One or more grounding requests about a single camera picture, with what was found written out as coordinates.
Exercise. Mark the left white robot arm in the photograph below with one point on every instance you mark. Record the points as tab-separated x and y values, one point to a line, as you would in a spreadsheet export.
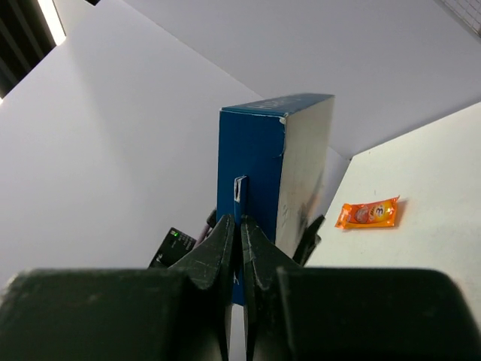
177	244

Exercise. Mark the orange razor bag far left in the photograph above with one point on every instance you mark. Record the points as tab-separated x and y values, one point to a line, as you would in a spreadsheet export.
381	214

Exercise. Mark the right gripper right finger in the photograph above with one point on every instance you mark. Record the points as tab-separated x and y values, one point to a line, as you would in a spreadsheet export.
297	313

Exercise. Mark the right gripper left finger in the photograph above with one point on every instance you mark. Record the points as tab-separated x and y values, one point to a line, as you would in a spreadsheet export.
176	313

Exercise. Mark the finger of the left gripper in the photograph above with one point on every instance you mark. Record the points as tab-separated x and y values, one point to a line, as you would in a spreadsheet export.
309	241

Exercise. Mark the white wire wooden shelf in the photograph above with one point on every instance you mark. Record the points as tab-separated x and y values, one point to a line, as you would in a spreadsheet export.
467	12

